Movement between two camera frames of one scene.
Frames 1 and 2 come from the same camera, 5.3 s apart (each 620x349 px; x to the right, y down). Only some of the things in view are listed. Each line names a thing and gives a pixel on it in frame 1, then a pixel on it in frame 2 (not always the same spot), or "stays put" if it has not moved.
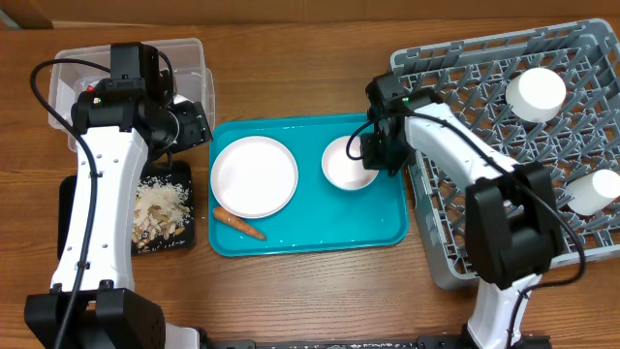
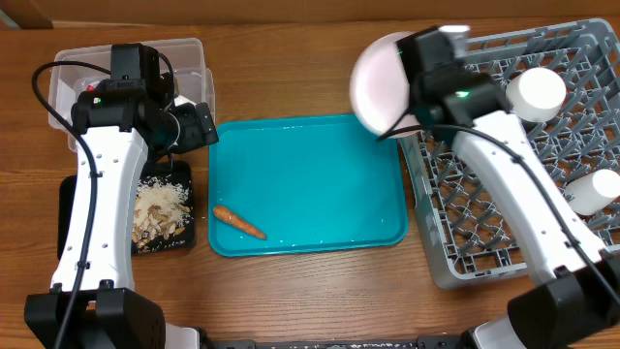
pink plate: [254, 176] -> [380, 84]
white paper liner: [180, 98] stays put
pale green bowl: [592, 193] stays put
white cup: [536, 95] stays put
